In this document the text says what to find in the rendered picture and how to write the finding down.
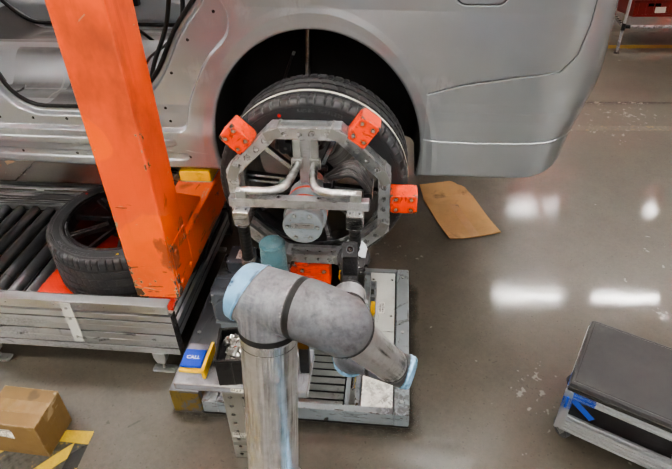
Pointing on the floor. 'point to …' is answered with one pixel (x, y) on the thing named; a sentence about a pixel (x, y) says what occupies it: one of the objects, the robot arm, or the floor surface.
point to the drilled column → (234, 403)
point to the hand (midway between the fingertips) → (355, 242)
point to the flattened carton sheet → (457, 210)
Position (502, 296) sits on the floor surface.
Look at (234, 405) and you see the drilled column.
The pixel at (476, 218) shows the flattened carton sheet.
